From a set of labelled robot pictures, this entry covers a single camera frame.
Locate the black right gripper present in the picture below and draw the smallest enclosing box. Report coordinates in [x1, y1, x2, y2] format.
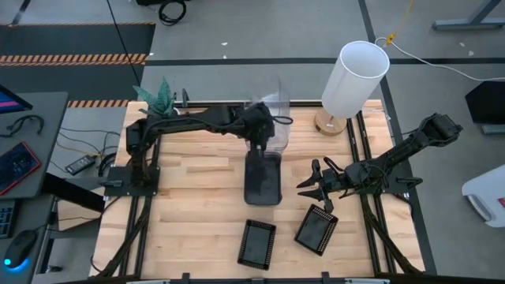
[296, 159, 351, 215]

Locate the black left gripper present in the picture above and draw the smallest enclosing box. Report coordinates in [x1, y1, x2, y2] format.
[242, 101, 278, 159]

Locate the round wooden lamp base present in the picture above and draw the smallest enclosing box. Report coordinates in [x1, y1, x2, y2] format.
[314, 108, 348, 137]

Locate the green artificial plant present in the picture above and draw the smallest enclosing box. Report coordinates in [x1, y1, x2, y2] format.
[133, 77, 177, 118]

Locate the white cylindrical lamp shade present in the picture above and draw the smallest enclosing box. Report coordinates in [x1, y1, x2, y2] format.
[321, 40, 391, 119]

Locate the white plastic chair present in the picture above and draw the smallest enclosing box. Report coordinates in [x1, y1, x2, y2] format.
[461, 164, 505, 229]

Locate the black power adapter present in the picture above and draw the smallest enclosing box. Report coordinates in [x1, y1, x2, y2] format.
[64, 154, 97, 176]

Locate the black box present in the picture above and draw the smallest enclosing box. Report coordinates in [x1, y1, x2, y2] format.
[465, 80, 505, 125]

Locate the black hazard-striped floor mat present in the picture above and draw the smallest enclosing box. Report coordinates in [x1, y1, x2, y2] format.
[0, 22, 156, 108]

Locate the dark grey desk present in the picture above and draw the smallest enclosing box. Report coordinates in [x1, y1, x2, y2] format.
[0, 92, 69, 200]

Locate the grey metal table leg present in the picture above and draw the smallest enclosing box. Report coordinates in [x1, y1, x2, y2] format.
[431, 0, 505, 32]

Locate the red-edged tablet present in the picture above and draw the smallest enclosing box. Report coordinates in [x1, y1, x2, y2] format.
[0, 141, 42, 196]

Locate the computer monitor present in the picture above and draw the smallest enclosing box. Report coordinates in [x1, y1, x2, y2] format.
[0, 84, 34, 115]

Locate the black computer mouse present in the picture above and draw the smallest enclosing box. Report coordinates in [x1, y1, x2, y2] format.
[3, 229, 39, 270]

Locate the black keyboard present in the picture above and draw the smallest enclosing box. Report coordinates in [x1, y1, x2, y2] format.
[0, 200, 17, 240]

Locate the black frame rail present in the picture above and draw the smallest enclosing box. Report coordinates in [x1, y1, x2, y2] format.
[173, 100, 324, 109]

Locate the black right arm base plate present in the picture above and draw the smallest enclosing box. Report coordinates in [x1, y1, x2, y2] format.
[353, 169, 423, 195]

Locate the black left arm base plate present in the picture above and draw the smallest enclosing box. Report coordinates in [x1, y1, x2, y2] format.
[103, 165, 161, 198]

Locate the coiled black cable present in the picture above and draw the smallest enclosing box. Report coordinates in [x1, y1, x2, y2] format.
[158, 0, 188, 27]

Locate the yellow floor cable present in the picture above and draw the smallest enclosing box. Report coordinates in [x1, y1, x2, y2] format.
[385, 0, 415, 46]

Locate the thin black floor cable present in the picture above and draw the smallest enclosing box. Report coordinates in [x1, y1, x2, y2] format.
[106, 0, 142, 86]

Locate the white floor cable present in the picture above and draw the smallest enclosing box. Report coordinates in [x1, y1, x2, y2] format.
[374, 36, 505, 83]

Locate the black looped desk cable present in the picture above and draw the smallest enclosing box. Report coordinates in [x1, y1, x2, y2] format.
[0, 114, 45, 139]

